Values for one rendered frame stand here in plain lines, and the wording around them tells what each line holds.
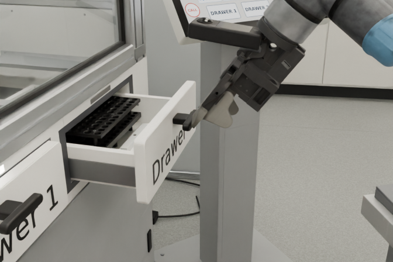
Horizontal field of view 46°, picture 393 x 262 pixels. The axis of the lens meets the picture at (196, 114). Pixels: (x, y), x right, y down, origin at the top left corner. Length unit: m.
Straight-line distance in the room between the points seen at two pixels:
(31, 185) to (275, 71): 0.39
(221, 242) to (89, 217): 0.87
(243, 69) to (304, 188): 1.70
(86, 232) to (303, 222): 1.40
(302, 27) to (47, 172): 0.41
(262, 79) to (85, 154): 0.30
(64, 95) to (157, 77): 1.51
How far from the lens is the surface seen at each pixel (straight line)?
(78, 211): 0.82
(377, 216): 0.87
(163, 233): 2.02
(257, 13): 1.28
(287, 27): 0.68
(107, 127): 0.79
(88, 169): 0.75
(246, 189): 1.61
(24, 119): 0.64
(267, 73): 0.72
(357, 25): 0.65
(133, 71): 0.97
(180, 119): 0.78
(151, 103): 0.93
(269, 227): 2.07
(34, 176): 0.65
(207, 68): 1.42
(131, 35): 0.95
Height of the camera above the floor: 1.22
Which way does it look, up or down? 23 degrees down
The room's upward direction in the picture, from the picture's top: straight up
